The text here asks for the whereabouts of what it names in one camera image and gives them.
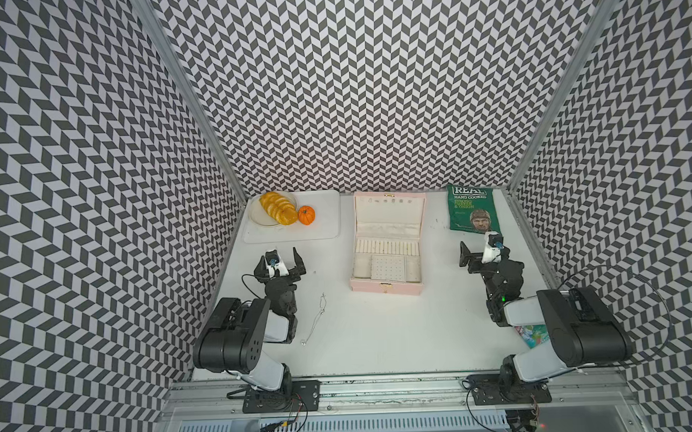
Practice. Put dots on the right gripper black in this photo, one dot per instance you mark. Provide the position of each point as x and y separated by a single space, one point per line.
474 258

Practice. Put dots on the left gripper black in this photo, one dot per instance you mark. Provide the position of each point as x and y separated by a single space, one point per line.
296 271

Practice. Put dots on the pink jewelry box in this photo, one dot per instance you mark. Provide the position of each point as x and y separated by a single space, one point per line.
387 255

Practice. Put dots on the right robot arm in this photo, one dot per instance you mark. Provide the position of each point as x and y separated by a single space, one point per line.
582 331

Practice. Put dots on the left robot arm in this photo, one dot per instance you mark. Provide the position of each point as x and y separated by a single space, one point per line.
233 337

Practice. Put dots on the green crisps bag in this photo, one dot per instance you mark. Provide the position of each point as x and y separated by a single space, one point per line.
472 210

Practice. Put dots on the glass plate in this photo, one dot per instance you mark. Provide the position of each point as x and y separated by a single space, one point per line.
258 214

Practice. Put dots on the sliced orange pieces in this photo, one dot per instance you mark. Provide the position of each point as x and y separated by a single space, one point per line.
279 207

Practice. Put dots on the small orange fruit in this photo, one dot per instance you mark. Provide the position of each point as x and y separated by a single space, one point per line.
306 215

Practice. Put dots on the white cutting board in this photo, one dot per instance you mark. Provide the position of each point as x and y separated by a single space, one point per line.
326 226

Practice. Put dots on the teal snack packet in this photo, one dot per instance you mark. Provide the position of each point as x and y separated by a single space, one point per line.
533 335

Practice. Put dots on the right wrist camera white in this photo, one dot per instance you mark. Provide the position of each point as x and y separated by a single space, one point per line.
493 241

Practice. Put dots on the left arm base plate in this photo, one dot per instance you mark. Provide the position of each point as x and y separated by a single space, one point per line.
297 396

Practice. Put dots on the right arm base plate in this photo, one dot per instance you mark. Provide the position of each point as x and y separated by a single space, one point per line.
490 389

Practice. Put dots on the aluminium front rail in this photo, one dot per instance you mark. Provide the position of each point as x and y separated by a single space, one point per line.
393 393

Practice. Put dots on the right corner metal post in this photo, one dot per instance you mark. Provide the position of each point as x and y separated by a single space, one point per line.
590 37

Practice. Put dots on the corner metal post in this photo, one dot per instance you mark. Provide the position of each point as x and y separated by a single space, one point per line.
590 37
154 30

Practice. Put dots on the left corner metal post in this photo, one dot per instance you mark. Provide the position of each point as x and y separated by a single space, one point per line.
154 30

